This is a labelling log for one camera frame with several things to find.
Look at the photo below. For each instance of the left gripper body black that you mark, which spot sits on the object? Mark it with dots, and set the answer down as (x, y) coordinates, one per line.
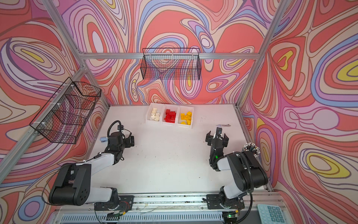
(127, 143)

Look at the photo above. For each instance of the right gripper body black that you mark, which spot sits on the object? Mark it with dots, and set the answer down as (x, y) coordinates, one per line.
(209, 138)

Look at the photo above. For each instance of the cream long lego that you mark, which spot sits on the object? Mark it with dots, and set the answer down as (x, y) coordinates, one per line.
(154, 111)

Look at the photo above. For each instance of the red arch lego piece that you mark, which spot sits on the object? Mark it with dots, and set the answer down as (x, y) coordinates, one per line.
(170, 116)

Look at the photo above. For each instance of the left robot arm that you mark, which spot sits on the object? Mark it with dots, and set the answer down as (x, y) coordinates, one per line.
(72, 185)

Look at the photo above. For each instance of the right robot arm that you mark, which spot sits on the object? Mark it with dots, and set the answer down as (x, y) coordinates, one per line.
(247, 172)

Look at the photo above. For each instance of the small pen on table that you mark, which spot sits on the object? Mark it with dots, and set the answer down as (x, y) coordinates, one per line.
(223, 125)

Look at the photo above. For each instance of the cup of pens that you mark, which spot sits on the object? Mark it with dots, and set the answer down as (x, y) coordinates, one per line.
(253, 148)

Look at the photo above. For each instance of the right white plastic bin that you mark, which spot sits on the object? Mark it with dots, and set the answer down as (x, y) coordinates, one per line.
(185, 109)

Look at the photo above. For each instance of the white plastic bin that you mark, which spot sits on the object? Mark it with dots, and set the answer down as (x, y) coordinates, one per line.
(160, 108)
(173, 108)
(185, 109)

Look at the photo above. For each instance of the left white plastic bin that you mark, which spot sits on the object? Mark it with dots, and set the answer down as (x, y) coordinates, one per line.
(160, 108)

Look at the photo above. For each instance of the middle white plastic bin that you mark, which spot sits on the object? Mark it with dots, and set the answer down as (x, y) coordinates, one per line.
(173, 108)

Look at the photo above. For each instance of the teal calculator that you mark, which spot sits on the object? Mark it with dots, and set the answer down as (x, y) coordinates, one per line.
(271, 214)

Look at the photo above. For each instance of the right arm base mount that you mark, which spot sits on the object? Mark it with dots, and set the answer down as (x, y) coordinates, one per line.
(231, 207)

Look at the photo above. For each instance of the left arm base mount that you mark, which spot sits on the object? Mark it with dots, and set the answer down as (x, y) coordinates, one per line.
(115, 208)

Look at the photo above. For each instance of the black wire basket left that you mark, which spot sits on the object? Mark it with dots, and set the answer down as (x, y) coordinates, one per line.
(72, 105)

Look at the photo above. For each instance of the black wire basket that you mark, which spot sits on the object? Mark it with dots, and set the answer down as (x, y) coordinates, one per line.
(171, 64)
(72, 105)

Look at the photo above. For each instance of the black wire basket back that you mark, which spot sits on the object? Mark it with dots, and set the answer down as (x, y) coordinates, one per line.
(171, 64)

